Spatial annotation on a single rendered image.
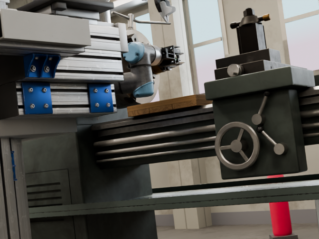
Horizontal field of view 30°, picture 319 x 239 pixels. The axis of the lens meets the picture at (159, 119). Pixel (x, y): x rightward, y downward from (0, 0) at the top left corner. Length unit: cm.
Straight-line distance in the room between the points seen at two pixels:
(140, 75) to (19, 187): 59
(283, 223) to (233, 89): 259
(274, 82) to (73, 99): 61
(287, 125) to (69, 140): 88
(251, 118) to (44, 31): 74
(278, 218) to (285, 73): 264
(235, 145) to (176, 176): 393
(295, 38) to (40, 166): 332
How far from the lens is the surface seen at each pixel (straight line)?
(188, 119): 215
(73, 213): 230
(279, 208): 438
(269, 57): 205
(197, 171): 576
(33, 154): 247
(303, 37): 528
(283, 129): 188
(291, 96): 189
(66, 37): 151
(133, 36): 239
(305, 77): 195
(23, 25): 144
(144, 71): 209
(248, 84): 188
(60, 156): 237
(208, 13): 585
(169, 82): 582
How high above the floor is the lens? 69
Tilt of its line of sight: 4 degrees up
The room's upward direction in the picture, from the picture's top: 7 degrees counter-clockwise
